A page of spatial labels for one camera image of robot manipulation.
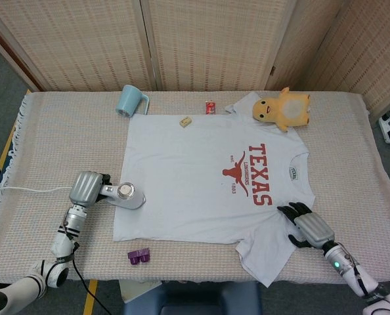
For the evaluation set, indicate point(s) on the white power strip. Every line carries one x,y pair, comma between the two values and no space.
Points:
389,126

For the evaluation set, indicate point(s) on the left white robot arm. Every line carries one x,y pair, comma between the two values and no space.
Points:
62,244

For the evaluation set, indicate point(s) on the small beige eraser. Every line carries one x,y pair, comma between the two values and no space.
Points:
185,121

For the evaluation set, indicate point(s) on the metal screen hinge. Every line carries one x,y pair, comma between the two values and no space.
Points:
273,70

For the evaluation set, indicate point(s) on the yellow plush toy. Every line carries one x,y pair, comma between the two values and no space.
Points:
290,110

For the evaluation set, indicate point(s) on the light blue plastic mug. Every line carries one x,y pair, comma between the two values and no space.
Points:
127,100

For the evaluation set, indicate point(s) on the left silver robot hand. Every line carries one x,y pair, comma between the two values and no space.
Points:
85,188

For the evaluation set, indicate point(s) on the white Texas Longhorns T-shirt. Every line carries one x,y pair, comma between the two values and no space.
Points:
188,180

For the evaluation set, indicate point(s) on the purple toy building block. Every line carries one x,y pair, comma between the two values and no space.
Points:
138,255

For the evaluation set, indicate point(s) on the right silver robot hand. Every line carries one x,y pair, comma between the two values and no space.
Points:
313,229

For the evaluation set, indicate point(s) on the white handheld steam iron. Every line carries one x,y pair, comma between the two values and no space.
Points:
131,201

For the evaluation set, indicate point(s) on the woven folding screen panel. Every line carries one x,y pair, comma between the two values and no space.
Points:
310,46
372,55
214,42
77,42

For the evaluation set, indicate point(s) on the beige woven tablecloth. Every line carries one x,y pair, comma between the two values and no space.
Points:
67,138

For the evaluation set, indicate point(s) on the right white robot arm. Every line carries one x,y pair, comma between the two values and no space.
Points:
346,265

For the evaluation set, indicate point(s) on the small red packet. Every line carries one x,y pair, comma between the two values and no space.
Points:
210,107

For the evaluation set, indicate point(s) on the blue padded chair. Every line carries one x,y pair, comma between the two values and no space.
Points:
195,298

